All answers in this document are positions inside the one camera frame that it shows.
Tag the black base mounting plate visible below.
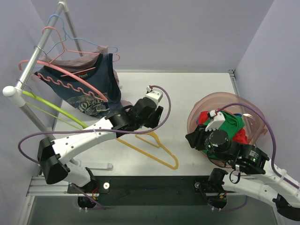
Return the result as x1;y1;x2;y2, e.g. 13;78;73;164
67;176;236;208

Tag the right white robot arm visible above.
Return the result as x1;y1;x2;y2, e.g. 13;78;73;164
185;124;300;221

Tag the light blue wire hanger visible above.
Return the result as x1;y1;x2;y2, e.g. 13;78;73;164
46;14;118;54

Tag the green tank top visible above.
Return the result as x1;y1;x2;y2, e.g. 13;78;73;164
201;111;246;155

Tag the silver clothes rack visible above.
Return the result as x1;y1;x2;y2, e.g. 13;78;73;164
1;0;113;170

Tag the pink plastic hanger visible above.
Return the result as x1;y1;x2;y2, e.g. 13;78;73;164
18;60;110;103

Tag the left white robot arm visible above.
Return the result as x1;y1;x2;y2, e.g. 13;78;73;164
37;97;163;193

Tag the purple cable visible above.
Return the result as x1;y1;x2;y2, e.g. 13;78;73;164
18;85;172;210
207;103;300;211

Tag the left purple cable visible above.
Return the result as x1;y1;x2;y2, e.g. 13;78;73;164
18;85;172;210

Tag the dark grey-blue tank top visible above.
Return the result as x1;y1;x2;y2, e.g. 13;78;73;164
35;53;131;118

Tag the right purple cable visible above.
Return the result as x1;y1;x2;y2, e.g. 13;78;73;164
207;103;300;211

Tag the mauve pink tank top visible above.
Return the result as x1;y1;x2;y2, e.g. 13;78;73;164
41;45;132;106

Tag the red tank top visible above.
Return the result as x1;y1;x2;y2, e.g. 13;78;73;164
196;111;248;145

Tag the lime green hanger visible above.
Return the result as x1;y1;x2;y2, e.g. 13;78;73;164
22;90;88;130

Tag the yellow plastic hanger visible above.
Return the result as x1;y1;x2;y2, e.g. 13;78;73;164
117;132;179;170

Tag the pink wire hanger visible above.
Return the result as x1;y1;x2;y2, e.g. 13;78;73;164
42;26;120;74

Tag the pink translucent plastic basin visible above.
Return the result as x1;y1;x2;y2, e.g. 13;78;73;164
187;92;266;167

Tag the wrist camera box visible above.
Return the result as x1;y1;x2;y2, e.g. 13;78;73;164
145;86;163;105
205;110;225;132

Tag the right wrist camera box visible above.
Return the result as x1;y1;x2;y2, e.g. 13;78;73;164
205;110;225;132

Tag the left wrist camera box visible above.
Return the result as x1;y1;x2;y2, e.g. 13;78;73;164
145;86;163;105

